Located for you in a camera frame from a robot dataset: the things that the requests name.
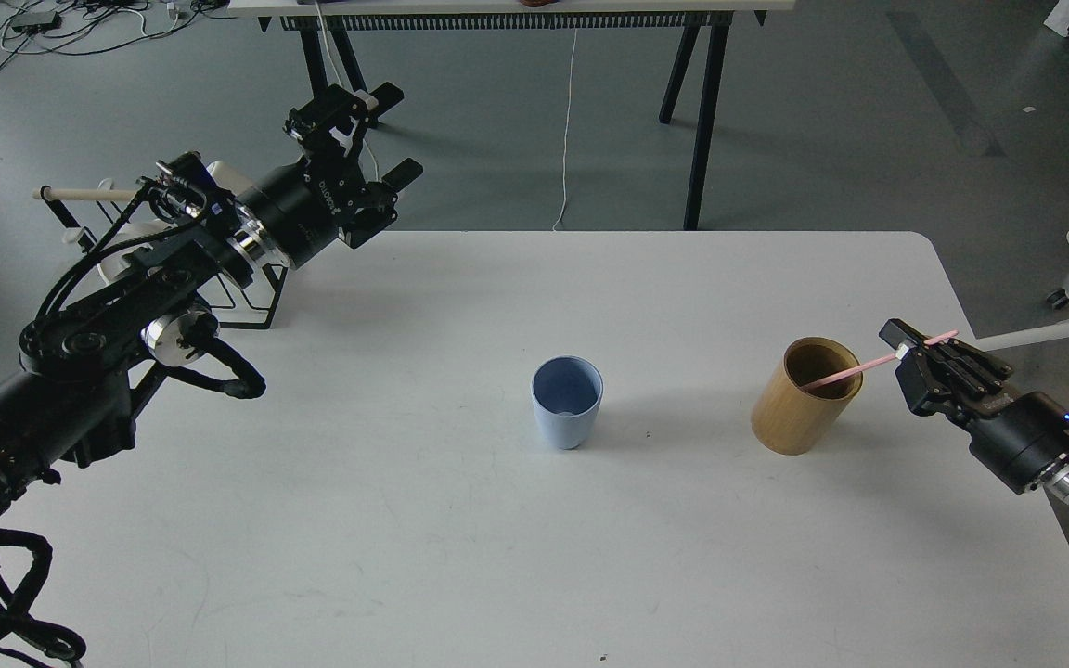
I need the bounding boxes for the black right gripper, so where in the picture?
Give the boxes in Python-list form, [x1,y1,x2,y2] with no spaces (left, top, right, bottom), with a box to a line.
[879,319,1069,495]

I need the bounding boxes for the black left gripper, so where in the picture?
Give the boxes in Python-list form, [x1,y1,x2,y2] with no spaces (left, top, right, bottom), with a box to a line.
[241,82,424,269]

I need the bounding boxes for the pink chopstick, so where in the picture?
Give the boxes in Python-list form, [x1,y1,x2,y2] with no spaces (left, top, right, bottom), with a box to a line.
[799,329,960,392]

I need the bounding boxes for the blue plastic cup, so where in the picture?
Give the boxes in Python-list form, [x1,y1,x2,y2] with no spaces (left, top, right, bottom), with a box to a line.
[531,355,605,451]

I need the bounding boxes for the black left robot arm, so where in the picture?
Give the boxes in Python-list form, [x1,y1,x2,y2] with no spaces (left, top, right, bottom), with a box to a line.
[0,82,421,667]

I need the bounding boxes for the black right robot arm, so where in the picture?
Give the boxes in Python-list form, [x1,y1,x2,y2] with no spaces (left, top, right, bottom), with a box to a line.
[879,319,1069,508]

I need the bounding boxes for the background trestle table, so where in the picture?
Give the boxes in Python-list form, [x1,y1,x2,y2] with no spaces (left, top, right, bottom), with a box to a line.
[224,1,796,231]

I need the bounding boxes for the bamboo cylindrical holder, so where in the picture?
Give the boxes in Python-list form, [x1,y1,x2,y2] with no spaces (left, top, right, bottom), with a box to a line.
[752,337,864,456]

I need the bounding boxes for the white mug on rack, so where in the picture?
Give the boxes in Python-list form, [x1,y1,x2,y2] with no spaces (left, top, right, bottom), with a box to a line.
[95,220,171,285]

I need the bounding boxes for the black wire cup rack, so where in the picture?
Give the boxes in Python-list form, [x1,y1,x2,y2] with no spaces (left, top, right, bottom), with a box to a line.
[32,178,288,330]

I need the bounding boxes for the black floor cables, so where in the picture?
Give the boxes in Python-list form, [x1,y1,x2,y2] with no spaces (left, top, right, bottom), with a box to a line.
[0,0,229,118]

